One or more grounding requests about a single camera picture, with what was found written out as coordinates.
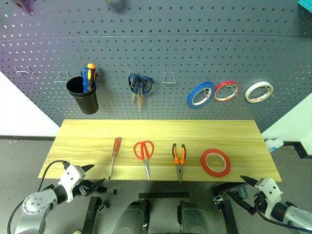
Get white tape roll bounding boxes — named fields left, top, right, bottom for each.
left=244, top=81, right=274, bottom=104

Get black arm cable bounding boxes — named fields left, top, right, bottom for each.
left=253, top=192, right=312, bottom=232
left=6, top=159, right=70, bottom=234

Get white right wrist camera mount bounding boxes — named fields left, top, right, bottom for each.
left=254, top=177, right=283, bottom=219

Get red handled screwdriver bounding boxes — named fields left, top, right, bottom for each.
left=108, top=137, right=122, bottom=180

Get orange black handled screwdriver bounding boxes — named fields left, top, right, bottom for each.
left=86, top=62, right=97, bottom=92

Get black plastic cup holder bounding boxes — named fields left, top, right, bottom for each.
left=66, top=76, right=99, bottom=115

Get blue tape roll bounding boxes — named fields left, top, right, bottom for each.
left=187, top=81, right=216, bottom=110

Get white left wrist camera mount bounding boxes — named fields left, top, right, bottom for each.
left=58, top=164, right=86, bottom=203

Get clear plastic bottle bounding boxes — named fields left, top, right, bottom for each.
left=264, top=138, right=285, bottom=153

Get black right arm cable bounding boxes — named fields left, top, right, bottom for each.
left=253, top=192, right=312, bottom=232

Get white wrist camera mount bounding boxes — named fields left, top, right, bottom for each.
left=58, top=164, right=86, bottom=203
left=254, top=177, right=283, bottom=219

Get dark rounded robot leg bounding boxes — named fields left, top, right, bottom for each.
left=177, top=200, right=213, bottom=234
left=112, top=199, right=151, bottom=234

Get teal foam block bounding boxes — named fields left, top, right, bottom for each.
left=298, top=0, right=312, bottom=14

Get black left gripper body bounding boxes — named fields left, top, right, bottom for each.
left=73, top=179, right=107, bottom=197

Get grey box under table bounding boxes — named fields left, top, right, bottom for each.
left=234, top=184, right=249, bottom=199

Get dark grey perforated pegboard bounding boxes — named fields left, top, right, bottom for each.
left=0, top=0, right=312, bottom=134

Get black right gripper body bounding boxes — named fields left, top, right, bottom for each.
left=253, top=192, right=266, bottom=215

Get wide red tape roll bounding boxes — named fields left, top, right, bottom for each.
left=200, top=148, right=232, bottom=178

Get blue handled screwdriver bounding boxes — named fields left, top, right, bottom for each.
left=81, top=67, right=88, bottom=93

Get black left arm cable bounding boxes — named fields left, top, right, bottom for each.
left=6, top=159, right=70, bottom=234

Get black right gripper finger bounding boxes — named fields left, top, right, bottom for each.
left=240, top=175, right=259, bottom=188
left=226, top=190, right=256, bottom=215

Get red handled scissors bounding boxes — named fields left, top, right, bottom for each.
left=133, top=140, right=155, bottom=181

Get orange black needle-nose pliers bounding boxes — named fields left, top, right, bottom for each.
left=172, top=143, right=187, bottom=184

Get black metal table leg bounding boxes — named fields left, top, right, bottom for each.
left=211, top=182, right=241, bottom=234
left=81, top=196, right=109, bottom=234

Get thin red tape roll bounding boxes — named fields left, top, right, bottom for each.
left=214, top=81, right=239, bottom=103

